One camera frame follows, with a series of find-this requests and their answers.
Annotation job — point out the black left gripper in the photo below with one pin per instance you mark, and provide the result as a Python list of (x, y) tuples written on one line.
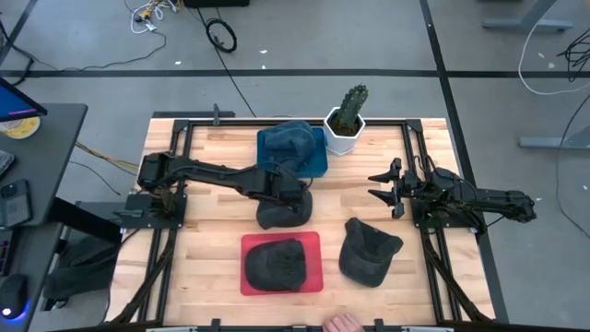
[(286, 186)]

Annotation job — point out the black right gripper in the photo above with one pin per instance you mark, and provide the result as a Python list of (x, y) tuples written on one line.
[(410, 189)]

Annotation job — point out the black cap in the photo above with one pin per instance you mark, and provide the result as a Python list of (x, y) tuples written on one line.
[(369, 256), (281, 219), (276, 265)]

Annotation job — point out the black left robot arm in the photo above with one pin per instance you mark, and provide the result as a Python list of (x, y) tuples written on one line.
[(207, 175)]

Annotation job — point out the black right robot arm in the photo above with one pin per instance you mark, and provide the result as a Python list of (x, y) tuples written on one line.
[(498, 203)]

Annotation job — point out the blue plastic bin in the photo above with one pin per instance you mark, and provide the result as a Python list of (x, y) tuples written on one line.
[(320, 161)]

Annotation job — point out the white hexagonal plant pot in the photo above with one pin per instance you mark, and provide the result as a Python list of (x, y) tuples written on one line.
[(341, 145)]

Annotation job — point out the red plastic bin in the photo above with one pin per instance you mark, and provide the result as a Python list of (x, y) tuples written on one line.
[(313, 258)]

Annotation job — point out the person's hand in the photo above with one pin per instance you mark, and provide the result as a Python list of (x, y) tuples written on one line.
[(343, 323)]

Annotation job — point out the grey table foot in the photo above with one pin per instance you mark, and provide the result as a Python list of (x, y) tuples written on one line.
[(553, 142)]

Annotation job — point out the black box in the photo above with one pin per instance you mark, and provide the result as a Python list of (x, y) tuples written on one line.
[(214, 3)]

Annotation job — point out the grey table leg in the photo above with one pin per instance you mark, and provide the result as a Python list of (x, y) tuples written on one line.
[(525, 24)]

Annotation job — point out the black desk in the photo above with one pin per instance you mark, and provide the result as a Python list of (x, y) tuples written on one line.
[(50, 152)]

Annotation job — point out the yellow round disc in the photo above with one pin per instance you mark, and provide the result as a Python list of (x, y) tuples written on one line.
[(23, 129)]

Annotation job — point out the black smartphone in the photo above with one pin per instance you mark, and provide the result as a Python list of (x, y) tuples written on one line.
[(16, 203)]

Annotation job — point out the computer monitor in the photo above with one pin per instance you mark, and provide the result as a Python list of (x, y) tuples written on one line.
[(14, 103)]

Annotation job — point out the black computer mouse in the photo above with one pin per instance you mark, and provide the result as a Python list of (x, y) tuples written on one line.
[(13, 295)]

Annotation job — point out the black aluminium rig frame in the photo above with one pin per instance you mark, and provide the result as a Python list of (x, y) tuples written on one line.
[(230, 122)]

